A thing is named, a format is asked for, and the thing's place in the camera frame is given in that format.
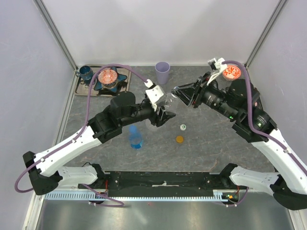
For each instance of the dark floral square plate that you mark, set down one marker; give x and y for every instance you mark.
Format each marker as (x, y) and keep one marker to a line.
(260, 100)

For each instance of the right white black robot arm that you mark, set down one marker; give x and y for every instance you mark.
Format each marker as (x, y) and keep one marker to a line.
(242, 106)

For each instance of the white green bottle cap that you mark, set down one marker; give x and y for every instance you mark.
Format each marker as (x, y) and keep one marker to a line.
(183, 127)

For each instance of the red white floral bowl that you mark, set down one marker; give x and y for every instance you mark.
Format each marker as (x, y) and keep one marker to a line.
(232, 72)

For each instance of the clear bottle blue-white cap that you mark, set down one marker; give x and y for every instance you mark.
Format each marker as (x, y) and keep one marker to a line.
(170, 104)

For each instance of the lavender plastic cup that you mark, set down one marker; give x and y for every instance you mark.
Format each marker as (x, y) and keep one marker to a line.
(162, 70)

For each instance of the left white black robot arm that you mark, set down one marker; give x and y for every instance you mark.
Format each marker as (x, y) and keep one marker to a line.
(46, 169)

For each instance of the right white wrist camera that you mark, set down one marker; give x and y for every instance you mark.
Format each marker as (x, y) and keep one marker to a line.
(217, 67)

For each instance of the dark blue teacup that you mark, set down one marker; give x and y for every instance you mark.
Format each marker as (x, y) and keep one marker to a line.
(85, 72)

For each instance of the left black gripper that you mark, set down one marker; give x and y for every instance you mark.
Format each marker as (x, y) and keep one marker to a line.
(156, 120)

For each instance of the blue star-shaped dish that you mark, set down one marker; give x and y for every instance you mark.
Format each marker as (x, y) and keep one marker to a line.
(114, 88)

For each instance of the blue water bottle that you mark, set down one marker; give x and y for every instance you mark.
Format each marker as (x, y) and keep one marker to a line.
(135, 137)

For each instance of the metal tray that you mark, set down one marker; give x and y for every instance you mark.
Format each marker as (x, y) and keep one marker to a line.
(83, 86)

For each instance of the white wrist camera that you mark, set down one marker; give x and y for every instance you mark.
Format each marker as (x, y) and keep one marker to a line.
(217, 67)
(157, 96)

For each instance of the orange bottle cap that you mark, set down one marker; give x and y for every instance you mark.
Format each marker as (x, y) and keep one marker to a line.
(179, 139)

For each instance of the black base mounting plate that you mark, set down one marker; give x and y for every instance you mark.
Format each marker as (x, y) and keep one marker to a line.
(125, 183)

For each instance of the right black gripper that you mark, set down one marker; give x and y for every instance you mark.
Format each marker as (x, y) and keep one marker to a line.
(186, 95)

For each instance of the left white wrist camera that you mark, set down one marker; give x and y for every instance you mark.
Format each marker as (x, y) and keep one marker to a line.
(157, 96)

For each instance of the slotted cable duct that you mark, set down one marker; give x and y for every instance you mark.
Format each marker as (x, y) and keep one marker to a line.
(91, 196)

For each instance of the red patterned bowl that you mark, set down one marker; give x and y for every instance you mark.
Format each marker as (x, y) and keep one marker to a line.
(108, 77)

